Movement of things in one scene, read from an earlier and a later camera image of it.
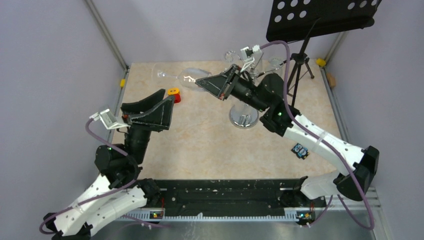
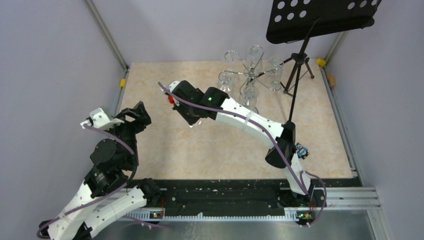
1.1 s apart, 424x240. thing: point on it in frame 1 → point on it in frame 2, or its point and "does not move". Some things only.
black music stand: [289, 19] does not move
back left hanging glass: [232, 57] does not move
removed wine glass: [187, 77] → [198, 123]
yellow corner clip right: [320, 62] does not move
